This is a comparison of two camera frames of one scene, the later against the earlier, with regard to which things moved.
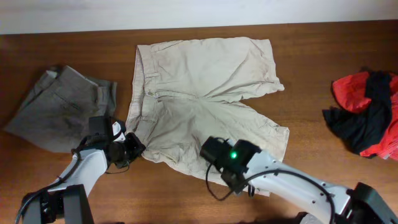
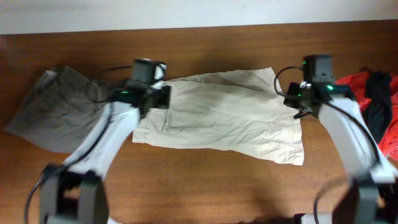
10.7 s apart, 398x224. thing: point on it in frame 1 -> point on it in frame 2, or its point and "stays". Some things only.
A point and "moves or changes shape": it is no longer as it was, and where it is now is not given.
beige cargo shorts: x=185 y=92 moves or changes shape
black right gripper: x=210 y=152 -> x=294 y=100
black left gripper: x=134 y=146 -> x=160 y=98
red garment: x=352 y=93 stays
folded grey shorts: x=56 y=114 stays
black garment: x=359 y=131 stays
